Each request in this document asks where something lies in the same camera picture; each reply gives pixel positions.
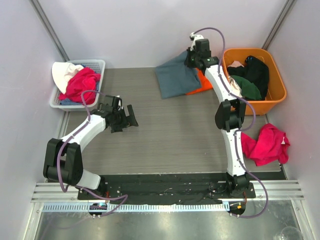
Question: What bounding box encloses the white perforated basket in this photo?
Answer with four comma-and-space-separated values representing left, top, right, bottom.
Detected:
49, 59, 106, 112

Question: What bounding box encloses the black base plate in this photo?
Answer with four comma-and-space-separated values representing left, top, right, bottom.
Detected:
48, 171, 287, 205

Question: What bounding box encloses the blue cloth in basket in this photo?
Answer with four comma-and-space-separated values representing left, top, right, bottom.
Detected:
59, 98, 75, 106

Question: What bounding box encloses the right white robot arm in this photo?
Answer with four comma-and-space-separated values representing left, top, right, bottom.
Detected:
185, 34, 250, 198

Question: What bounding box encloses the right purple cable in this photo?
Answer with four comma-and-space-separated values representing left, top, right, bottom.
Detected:
192, 26, 270, 219

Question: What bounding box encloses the orange t shirt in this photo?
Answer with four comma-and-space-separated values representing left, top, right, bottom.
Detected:
186, 68, 213, 95

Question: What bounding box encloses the purple cable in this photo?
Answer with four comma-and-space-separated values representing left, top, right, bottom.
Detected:
192, 26, 270, 219
56, 90, 129, 217

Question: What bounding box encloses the black garment in tub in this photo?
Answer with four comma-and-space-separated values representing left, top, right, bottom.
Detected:
227, 55, 270, 101

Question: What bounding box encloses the dark green garment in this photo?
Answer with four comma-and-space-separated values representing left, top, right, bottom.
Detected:
230, 75, 263, 101

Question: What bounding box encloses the grey-blue t shirt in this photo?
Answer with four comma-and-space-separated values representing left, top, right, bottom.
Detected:
155, 51, 202, 99

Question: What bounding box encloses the pink shirt in basket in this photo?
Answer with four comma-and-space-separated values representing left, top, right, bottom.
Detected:
58, 67, 101, 105

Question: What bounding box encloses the white garment in tub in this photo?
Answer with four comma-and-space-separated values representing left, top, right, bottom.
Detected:
228, 60, 246, 99

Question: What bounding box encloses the white slotted cable duct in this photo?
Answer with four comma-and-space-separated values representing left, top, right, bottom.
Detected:
42, 202, 230, 214

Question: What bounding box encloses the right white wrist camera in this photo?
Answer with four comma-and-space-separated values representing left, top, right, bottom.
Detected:
189, 32, 204, 51

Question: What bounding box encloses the orange plastic tub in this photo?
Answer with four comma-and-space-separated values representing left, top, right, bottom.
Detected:
222, 48, 287, 116

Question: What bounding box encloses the pink shirt on table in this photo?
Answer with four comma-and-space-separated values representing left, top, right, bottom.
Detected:
241, 123, 290, 167

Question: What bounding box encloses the white cloth in basket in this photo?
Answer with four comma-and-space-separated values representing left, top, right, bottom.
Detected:
51, 61, 84, 94

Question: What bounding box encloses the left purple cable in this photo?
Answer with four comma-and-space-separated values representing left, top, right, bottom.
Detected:
56, 90, 129, 217

